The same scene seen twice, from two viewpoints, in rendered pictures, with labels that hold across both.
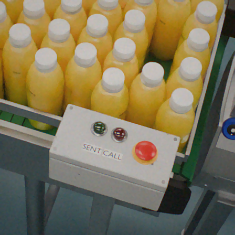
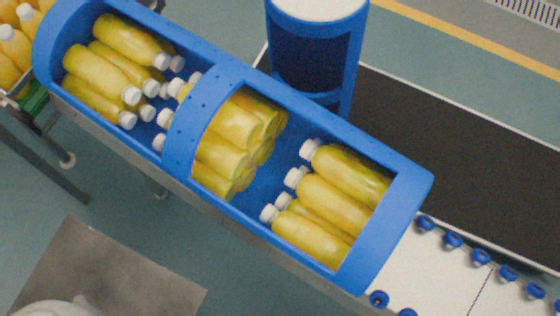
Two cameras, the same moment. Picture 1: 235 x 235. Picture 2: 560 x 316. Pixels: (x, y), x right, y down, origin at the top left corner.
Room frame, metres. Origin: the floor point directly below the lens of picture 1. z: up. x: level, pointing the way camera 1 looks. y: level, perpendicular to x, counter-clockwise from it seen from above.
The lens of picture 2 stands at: (0.39, -1.09, 2.14)
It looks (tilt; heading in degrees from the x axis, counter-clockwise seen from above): 69 degrees down; 31
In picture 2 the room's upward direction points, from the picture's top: 4 degrees counter-clockwise
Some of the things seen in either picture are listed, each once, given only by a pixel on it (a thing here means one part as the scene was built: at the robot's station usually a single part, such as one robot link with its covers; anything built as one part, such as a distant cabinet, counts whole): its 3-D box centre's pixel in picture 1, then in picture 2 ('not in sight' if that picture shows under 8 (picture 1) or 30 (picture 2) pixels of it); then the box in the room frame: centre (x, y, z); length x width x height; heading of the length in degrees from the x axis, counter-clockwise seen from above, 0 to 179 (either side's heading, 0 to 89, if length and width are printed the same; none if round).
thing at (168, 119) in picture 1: (171, 128); (4, 73); (0.64, -0.11, 0.99); 0.07 x 0.07 x 0.19
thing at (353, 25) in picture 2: not in sight; (313, 63); (1.22, -0.74, 0.59); 0.28 x 0.28 x 0.88
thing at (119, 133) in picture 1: (119, 133); not in sight; (0.54, -0.01, 1.11); 0.02 x 0.02 x 0.01
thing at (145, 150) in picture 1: (145, 151); not in sight; (0.52, -0.06, 1.11); 0.04 x 0.04 x 0.01
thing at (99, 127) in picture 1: (99, 127); not in sight; (0.55, 0.02, 1.11); 0.02 x 0.02 x 0.01
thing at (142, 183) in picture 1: (113, 157); not in sight; (0.52, -0.01, 1.05); 0.20 x 0.10 x 0.10; 83
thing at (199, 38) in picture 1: (198, 39); (24, 11); (0.78, -0.13, 1.09); 0.04 x 0.04 x 0.02
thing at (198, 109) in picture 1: (206, 77); (59, 40); (0.80, -0.17, 0.96); 0.40 x 0.01 x 0.03; 173
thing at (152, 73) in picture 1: (152, 74); not in sight; (0.68, -0.05, 1.09); 0.04 x 0.04 x 0.02
